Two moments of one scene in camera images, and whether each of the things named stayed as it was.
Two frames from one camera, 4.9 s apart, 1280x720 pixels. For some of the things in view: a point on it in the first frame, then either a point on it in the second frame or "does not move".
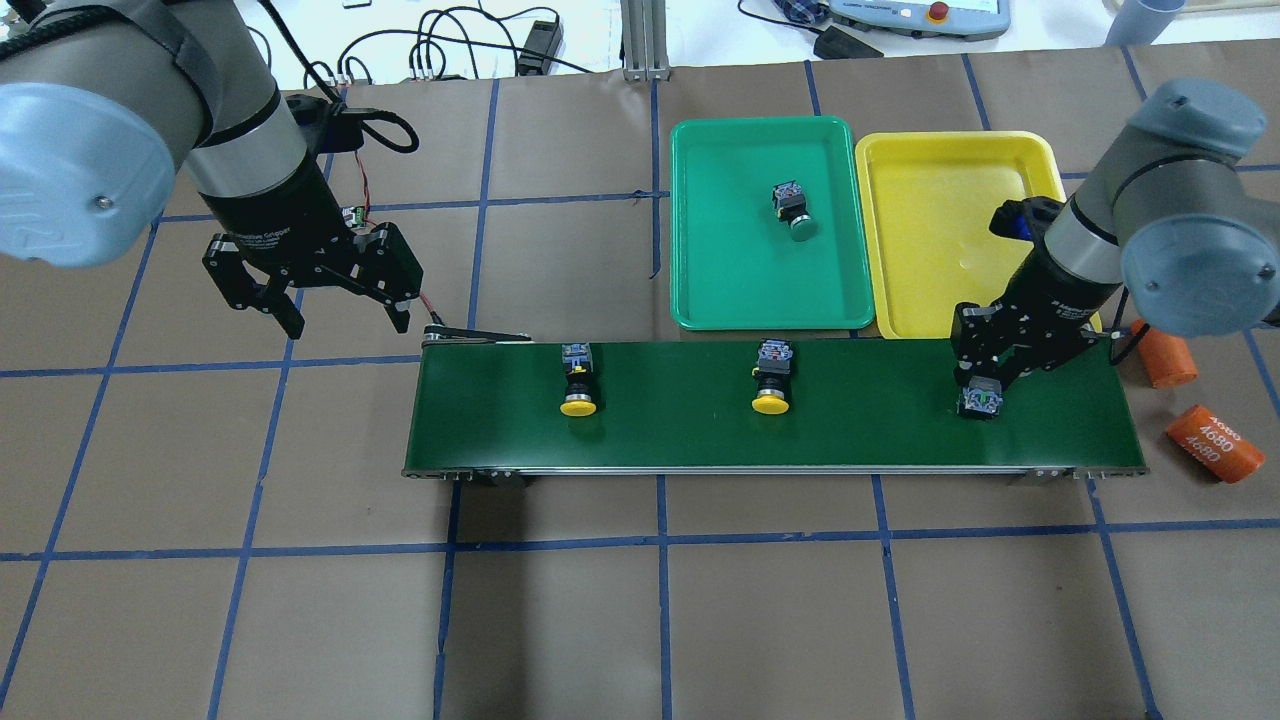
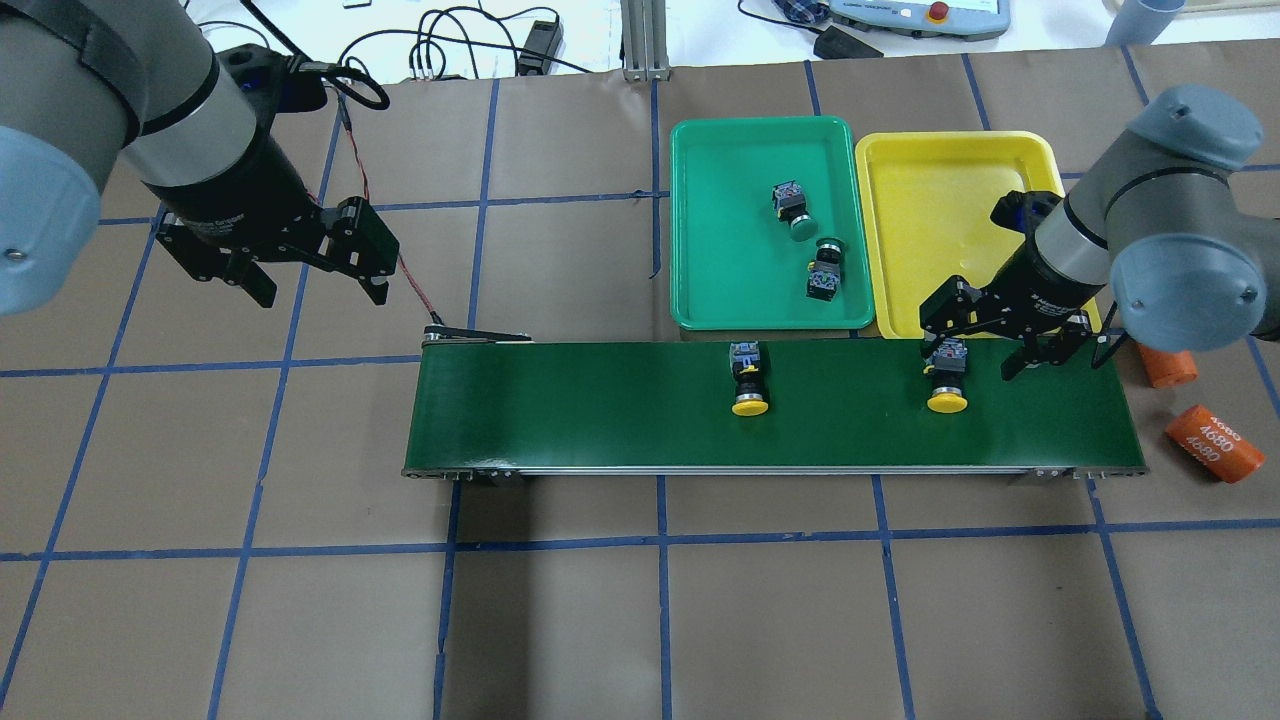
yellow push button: [773, 373] -> [947, 400]
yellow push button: [577, 362] -> [745, 361]
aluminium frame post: [644, 28] does not move
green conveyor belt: [880, 408] does not move
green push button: [790, 202] does not move
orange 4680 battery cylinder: [1212, 447] does not move
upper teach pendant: [970, 20] does not move
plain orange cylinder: [1166, 356] does not move
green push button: [982, 397] -> [824, 272]
